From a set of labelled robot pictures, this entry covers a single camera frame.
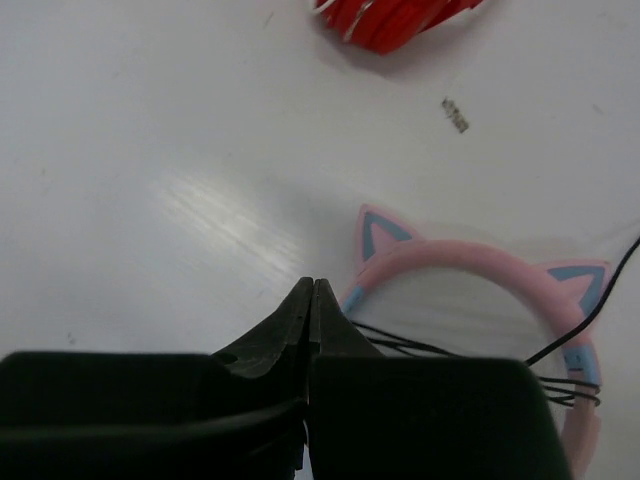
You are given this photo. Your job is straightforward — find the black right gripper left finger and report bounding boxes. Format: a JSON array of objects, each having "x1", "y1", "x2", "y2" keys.
[{"x1": 1, "y1": 278, "x2": 314, "y2": 479}]

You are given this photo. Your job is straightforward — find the black headset audio cable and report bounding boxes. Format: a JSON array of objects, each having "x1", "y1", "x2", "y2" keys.
[{"x1": 524, "y1": 233, "x2": 640, "y2": 366}]

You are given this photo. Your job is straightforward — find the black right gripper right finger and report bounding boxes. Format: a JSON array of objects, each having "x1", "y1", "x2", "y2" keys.
[{"x1": 307, "y1": 279, "x2": 571, "y2": 479}]

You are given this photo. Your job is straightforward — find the red over-ear headphones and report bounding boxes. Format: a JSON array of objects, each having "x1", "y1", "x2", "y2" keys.
[{"x1": 310, "y1": 0, "x2": 482, "y2": 55}]

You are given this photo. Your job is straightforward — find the pink blue cat-ear headphones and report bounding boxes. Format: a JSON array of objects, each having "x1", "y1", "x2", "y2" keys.
[{"x1": 340, "y1": 204, "x2": 612, "y2": 479}]

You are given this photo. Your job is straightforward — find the small grey label scrap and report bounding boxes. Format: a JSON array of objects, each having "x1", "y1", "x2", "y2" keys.
[{"x1": 441, "y1": 97, "x2": 469, "y2": 134}]

